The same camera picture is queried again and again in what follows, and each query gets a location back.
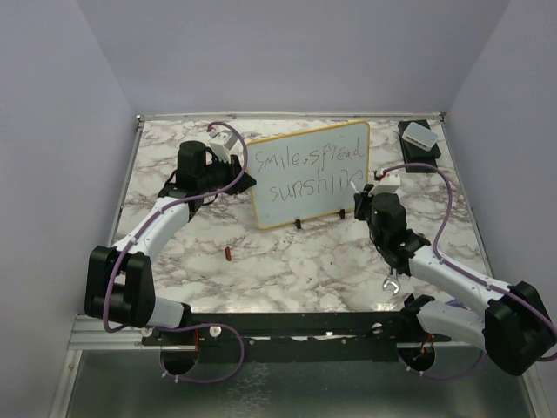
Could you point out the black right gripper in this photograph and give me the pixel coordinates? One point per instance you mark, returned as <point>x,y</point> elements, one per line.
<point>363,198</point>

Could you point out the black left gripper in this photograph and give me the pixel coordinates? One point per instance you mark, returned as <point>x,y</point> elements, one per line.
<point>233,167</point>

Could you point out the yellow framed whiteboard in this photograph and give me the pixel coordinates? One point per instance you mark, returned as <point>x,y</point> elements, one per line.
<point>306,175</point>

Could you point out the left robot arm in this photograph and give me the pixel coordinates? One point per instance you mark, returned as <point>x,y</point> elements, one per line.
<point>120,286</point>

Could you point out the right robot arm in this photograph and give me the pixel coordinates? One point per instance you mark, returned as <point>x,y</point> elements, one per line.
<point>508,322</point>

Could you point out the lower black box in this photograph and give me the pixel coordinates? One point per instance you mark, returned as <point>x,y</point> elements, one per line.
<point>420,164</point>

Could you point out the silver open-end wrench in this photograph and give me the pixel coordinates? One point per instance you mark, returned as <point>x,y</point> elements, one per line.
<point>391,282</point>

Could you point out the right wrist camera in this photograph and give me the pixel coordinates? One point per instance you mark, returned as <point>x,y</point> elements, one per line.
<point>385,183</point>

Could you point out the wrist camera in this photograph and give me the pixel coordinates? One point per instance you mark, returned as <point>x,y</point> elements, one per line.
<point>221,144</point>
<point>385,183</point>

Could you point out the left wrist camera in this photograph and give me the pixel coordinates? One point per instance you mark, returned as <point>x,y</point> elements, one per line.
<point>221,144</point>

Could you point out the white network switch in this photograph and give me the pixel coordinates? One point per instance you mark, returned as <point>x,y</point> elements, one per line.
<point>420,136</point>

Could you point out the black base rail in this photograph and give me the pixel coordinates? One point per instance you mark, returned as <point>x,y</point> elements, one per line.
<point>296,337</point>

